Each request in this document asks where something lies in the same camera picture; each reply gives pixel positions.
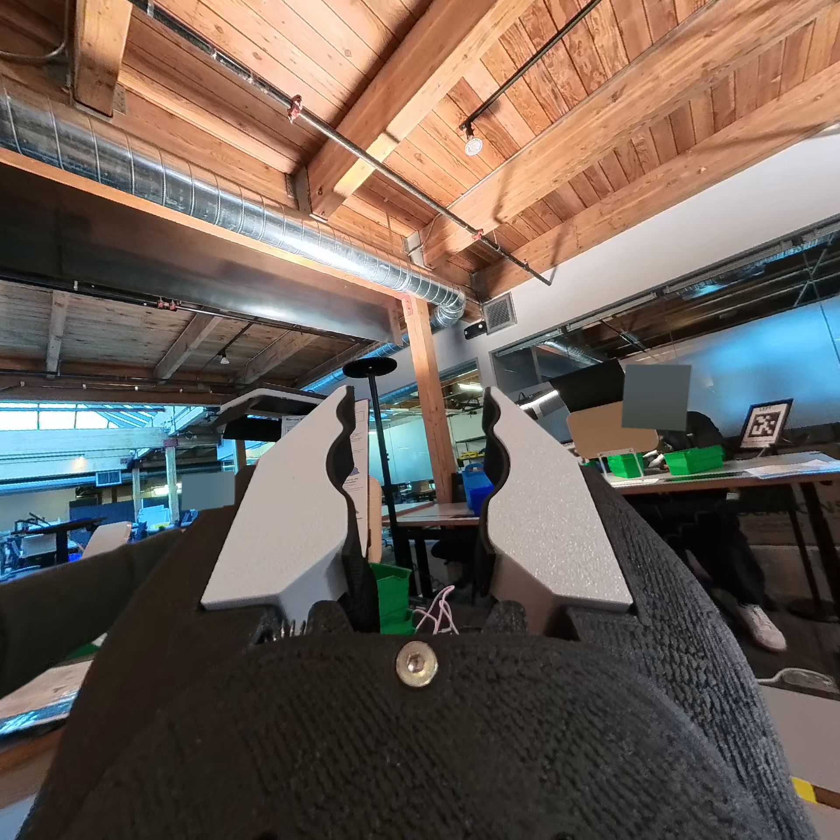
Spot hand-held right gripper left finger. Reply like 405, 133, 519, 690
200, 385, 382, 634

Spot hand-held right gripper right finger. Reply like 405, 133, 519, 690
476, 386, 635, 618

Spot blue plastic bin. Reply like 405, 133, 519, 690
462, 462, 494, 516

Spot printed instruction sheet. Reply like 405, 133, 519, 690
281, 397, 370, 529

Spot instruction sheet on stand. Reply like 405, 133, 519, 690
364, 474, 383, 564

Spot tan rounded board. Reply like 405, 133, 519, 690
566, 400, 660, 460

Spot white framed screen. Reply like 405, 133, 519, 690
211, 384, 329, 442

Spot brown office desk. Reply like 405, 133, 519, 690
600, 449, 840, 496
384, 502, 483, 529

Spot black panel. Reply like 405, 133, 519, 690
550, 359, 627, 413

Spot black disc floor lamp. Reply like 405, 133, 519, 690
343, 359, 421, 578

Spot framed marker sign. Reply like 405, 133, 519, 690
739, 398, 794, 451

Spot white papers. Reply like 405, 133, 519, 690
745, 459, 840, 480

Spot wood-edged grey table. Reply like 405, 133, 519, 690
0, 659, 93, 788

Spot black ceiling pipe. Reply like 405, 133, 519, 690
131, 0, 553, 287

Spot black track light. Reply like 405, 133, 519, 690
459, 0, 605, 158

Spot pink cord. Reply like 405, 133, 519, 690
413, 584, 460, 635

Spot wooden post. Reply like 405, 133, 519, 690
400, 295, 457, 503

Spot wall vent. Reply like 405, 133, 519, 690
481, 292, 519, 333

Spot white cord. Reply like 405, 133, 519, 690
755, 667, 840, 690

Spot silver air duct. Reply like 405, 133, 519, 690
0, 85, 468, 329

